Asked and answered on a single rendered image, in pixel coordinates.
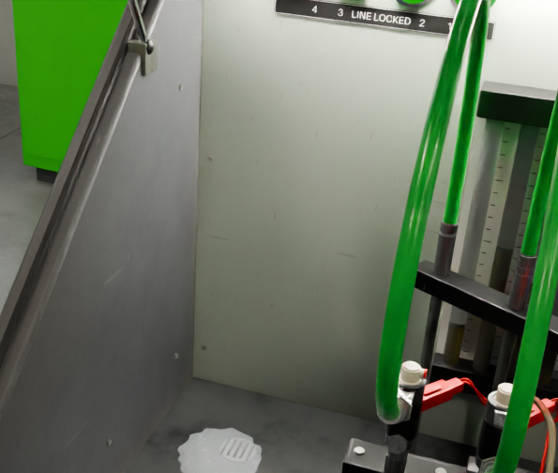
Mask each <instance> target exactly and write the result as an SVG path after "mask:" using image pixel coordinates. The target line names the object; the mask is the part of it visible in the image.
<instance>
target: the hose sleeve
mask: <svg viewBox="0 0 558 473"><path fill-rule="evenodd" d="M398 406H399V408H400V414H399V416H398V417H397V418H396V419H395V420H391V421H388V420H384V419H383V418H381V417H380V415H379V414H378V411H377V415H378V417H379V419H380V420H381V421H382V422H384V423H387V424H395V423H398V422H402V421H404V420H406V418H407V417H408V415H409V405H407V403H406V402H405V401H404V400H403V399H401V398H398Z"/></svg>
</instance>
